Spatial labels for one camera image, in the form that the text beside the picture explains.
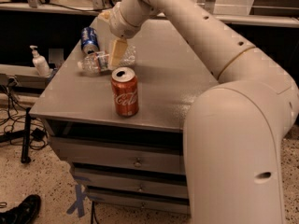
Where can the drawer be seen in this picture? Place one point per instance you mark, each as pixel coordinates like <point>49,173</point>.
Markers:
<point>139,200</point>
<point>99,179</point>
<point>110,155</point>

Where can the clear plastic water bottle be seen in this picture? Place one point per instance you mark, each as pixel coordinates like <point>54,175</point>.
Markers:
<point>97,63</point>

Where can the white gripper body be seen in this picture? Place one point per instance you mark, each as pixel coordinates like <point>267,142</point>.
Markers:
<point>117,22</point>

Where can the black stand leg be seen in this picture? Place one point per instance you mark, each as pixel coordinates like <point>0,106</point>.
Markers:
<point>26,138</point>

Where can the black shoe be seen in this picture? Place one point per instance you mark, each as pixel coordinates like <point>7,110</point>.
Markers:
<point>24,213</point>

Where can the top drawer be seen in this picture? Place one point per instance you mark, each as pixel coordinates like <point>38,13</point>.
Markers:
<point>110,155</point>

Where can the white pump dispenser bottle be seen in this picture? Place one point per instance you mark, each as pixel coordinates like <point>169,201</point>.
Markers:
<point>40,62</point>

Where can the grey drawer cabinet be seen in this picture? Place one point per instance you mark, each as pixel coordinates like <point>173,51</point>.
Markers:
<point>169,78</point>

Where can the red coca-cola can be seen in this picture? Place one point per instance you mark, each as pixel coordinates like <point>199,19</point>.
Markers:
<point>124,87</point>

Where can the blue tape cross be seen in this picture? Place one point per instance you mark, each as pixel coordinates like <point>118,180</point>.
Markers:
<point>79,207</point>

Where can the bottom drawer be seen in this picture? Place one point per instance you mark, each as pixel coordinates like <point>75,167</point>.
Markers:
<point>139,200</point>

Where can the middle drawer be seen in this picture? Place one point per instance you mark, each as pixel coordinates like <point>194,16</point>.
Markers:
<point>99,179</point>

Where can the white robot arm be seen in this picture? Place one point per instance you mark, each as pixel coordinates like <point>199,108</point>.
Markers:
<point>233,131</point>

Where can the blue pepsi can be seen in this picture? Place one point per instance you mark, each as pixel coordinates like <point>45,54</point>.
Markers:
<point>89,43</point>

